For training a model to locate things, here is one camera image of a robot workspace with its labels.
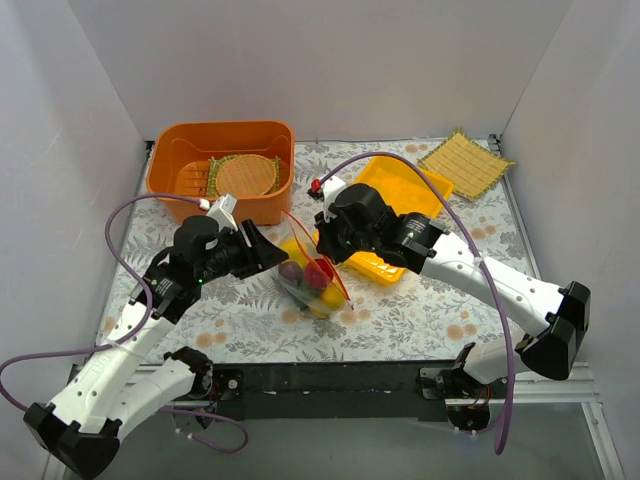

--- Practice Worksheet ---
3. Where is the clear zip top bag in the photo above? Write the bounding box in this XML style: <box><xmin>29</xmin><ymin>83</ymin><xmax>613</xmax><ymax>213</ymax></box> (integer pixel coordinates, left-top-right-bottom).
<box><xmin>276</xmin><ymin>211</ymin><xmax>351</xmax><ymax>319</ymax></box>

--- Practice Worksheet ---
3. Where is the floral table cloth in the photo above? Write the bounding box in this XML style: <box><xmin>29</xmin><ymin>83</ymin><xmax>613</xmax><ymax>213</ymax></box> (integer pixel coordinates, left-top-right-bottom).
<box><xmin>122</xmin><ymin>139</ymin><xmax>538</xmax><ymax>364</ymax></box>

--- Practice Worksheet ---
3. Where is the orange plastic tub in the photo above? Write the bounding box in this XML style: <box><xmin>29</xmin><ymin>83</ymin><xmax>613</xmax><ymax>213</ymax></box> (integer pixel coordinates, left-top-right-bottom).
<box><xmin>146</xmin><ymin>120</ymin><xmax>295</xmax><ymax>226</ymax></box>

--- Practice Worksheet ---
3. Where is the dark purple fake plum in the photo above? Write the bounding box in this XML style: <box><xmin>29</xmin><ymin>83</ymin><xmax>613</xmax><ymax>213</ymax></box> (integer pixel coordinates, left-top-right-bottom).
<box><xmin>278</xmin><ymin>261</ymin><xmax>304</xmax><ymax>286</ymax></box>

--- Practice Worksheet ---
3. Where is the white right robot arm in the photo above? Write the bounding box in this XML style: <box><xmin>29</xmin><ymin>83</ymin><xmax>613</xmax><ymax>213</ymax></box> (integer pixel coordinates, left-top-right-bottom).
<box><xmin>309</xmin><ymin>177</ymin><xmax>591</xmax><ymax>398</ymax></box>

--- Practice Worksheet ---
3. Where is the yellow fake lemon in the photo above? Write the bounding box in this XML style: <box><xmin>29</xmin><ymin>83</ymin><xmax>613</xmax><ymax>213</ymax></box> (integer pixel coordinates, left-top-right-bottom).
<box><xmin>309</xmin><ymin>284</ymin><xmax>346</xmax><ymax>318</ymax></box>

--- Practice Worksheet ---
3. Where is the square yellow bamboo mat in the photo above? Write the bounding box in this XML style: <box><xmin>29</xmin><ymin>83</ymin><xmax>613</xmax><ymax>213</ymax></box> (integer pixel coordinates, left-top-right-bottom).
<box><xmin>418</xmin><ymin>128</ymin><xmax>515</xmax><ymax>201</ymax></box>

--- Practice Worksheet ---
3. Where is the orange green fake mango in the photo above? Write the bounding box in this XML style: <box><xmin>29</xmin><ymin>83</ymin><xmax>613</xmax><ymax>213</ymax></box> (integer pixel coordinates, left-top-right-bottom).
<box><xmin>284</xmin><ymin>283</ymin><xmax>322</xmax><ymax>306</ymax></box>

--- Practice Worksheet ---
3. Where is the green edged woven mat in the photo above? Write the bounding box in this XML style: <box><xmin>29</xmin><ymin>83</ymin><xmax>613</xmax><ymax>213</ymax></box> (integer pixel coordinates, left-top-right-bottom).
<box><xmin>205</xmin><ymin>155</ymin><xmax>282</xmax><ymax>198</ymax></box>

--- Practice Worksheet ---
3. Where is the red fake apple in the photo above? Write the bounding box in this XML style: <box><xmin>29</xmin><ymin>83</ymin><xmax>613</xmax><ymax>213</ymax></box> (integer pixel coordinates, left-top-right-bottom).
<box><xmin>303</xmin><ymin>258</ymin><xmax>334</xmax><ymax>291</ymax></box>

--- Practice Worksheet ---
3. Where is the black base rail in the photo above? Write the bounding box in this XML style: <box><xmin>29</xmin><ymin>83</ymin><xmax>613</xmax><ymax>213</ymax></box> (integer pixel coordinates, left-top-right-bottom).
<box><xmin>154</xmin><ymin>359</ymin><xmax>494</xmax><ymax>424</ymax></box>

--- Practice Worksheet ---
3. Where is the yellow plastic tray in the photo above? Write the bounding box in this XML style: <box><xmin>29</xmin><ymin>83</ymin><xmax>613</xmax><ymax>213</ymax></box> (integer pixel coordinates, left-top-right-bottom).
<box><xmin>346</xmin><ymin>156</ymin><xmax>443</xmax><ymax>286</ymax></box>

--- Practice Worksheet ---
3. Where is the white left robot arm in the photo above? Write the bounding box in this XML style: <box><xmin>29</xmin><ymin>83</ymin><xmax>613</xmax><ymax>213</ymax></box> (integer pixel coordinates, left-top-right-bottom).
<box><xmin>23</xmin><ymin>216</ymin><xmax>289</xmax><ymax>479</ymax></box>

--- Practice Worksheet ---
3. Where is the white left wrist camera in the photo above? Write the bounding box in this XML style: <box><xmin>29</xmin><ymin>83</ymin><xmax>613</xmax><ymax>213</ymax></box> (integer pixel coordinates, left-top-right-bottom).
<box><xmin>199</xmin><ymin>194</ymin><xmax>238</xmax><ymax>231</ymax></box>

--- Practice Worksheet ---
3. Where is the round woven bamboo tray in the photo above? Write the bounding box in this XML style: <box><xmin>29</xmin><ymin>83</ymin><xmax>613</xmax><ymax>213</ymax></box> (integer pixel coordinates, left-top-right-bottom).
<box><xmin>216</xmin><ymin>153</ymin><xmax>277</xmax><ymax>198</ymax></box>

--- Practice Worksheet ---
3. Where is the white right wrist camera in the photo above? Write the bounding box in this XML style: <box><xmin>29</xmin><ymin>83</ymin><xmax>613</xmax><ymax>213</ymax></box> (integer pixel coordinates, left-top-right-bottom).
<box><xmin>308</xmin><ymin>176</ymin><xmax>347</xmax><ymax>222</ymax></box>

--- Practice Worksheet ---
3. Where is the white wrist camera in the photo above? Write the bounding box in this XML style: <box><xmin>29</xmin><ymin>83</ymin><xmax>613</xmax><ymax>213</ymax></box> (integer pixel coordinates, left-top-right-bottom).
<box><xmin>308</xmin><ymin>176</ymin><xmax>347</xmax><ymax>222</ymax></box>
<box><xmin>199</xmin><ymin>194</ymin><xmax>238</xmax><ymax>231</ymax></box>

